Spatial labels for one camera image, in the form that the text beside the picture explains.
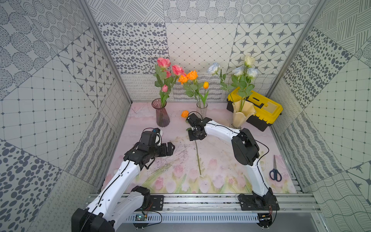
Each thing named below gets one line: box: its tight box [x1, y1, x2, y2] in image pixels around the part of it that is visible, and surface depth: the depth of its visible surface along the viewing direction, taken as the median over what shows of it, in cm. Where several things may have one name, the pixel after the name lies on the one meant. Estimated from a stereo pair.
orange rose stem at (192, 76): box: [185, 69, 201, 108], surface depth 90 cm
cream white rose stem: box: [240, 55, 256, 113], surface depth 90 cm
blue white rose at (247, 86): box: [238, 67, 259, 113], surface depth 89 cm
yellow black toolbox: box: [226, 86, 284, 131], surface depth 96 cm
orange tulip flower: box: [199, 81, 210, 109], surface depth 93 cm
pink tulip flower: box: [159, 84, 170, 107], surface depth 92 cm
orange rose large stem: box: [177, 74, 201, 108], surface depth 90 cm
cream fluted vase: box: [231, 99, 257, 128], surface depth 94 cm
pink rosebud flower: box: [153, 57, 172, 101], surface depth 83 cm
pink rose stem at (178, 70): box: [170, 64, 185, 100], surface depth 78 cm
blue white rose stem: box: [230, 66, 248, 113], surface depth 90 cm
